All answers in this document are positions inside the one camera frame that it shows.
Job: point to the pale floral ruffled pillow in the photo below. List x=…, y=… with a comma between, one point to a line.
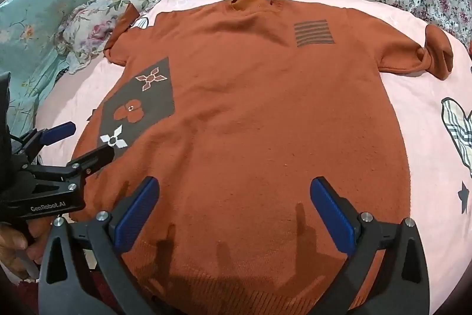
x=96, y=16

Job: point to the orange knit sweater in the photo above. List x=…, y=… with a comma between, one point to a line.
x=239, y=115

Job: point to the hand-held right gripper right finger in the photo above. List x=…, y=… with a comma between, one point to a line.
x=332, y=217

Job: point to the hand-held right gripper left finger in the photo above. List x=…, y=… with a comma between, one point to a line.
x=136, y=217

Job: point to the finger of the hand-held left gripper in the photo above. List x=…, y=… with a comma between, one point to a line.
x=59, y=130
x=88, y=162

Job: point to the person's left hand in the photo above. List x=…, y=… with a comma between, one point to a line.
x=13, y=243

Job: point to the pink printed bed sheet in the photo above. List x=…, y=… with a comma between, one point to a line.
x=413, y=115

